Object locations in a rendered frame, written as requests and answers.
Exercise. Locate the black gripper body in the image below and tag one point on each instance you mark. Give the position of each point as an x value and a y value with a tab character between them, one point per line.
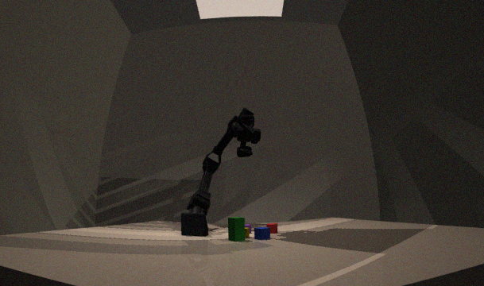
242	134

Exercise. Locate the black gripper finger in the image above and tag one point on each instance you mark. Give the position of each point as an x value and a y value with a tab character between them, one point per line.
242	152
248	125

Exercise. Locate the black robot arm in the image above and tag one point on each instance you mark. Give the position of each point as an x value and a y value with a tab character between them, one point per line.
200	201

